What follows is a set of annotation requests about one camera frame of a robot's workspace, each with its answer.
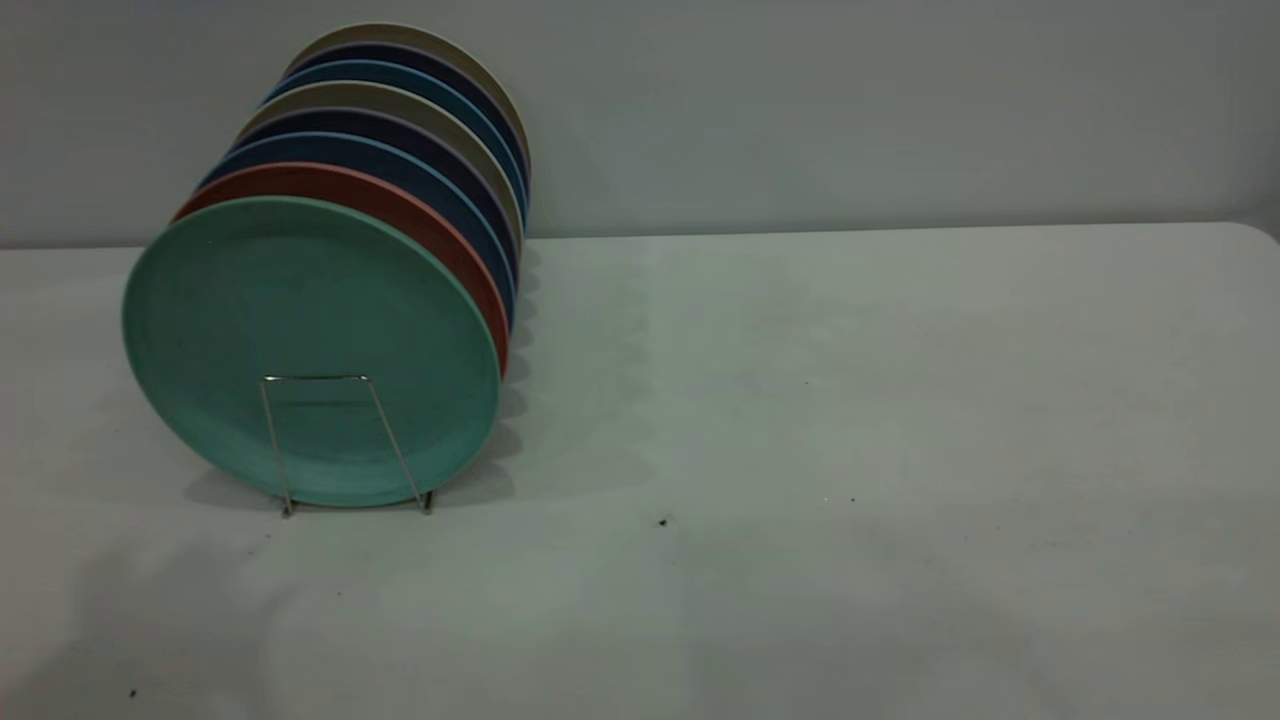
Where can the green plate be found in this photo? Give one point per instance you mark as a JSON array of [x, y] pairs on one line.
[[310, 350]]

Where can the pink plate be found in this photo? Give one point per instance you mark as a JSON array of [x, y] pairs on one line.
[[420, 215]]

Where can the blue plate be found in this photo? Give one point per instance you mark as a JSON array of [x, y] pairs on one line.
[[400, 77], [400, 166]]

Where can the dark purple plate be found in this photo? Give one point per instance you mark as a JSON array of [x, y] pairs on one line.
[[400, 130], [420, 58]]

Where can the beige plate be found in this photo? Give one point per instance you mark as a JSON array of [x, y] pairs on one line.
[[400, 100], [420, 36]]

